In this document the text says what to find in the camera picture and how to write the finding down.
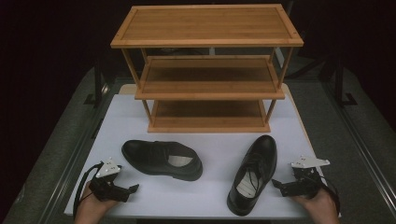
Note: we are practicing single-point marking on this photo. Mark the wooden three-shelf shoe rack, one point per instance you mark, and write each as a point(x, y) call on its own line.
point(205, 26)

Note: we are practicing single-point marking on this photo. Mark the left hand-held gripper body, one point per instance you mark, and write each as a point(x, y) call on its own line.
point(107, 186)

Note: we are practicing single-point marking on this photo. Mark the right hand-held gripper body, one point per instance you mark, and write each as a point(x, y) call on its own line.
point(306, 183)

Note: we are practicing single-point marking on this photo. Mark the person's right hand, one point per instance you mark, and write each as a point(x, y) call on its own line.
point(320, 208)

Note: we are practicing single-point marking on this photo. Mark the metal frame rail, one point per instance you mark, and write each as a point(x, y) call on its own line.
point(79, 149)
point(358, 140)

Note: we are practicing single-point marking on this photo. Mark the black leather shoe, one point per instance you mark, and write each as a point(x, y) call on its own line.
point(264, 155)
point(149, 155)

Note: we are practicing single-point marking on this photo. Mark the black metal stand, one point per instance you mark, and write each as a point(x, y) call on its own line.
point(98, 81)
point(339, 81)

